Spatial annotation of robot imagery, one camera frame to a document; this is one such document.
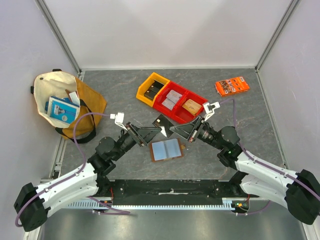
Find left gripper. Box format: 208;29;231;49
112;121;162;161

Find black credit card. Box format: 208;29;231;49
152;114;174;138

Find brown leather card holder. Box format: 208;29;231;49
149;138;184;163

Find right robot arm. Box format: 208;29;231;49
170;117;320;225

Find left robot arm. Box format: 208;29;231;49
13;122;161;232

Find red bin with gold cards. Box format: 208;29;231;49
171;91;208;124

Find gold card stack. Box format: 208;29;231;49
182;99;202;116

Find red bin with silver cards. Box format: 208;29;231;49
153;81;187;118

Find silver card stack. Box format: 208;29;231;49
161;90;183;111

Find black card stack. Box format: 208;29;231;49
144;80;164;100

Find yellow plastic bin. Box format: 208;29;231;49
136;72;170;107

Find orange printed box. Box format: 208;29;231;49
215;76;250;97

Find blue and white booklet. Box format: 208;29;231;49
47;96;80;124

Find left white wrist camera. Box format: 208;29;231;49
110;112;128;130

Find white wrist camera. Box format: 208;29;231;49
202;101;220;122
110;112;128;130

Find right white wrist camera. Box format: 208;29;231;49
202;101;220;122

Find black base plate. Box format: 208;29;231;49
97;179;248;198

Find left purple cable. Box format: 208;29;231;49
14;112;132;228

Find purple cable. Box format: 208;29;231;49
14;112;132;228
218;98;320;216

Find aluminium frame rail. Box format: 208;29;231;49
34;178;310;211

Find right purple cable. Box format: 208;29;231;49
218;98;320;216

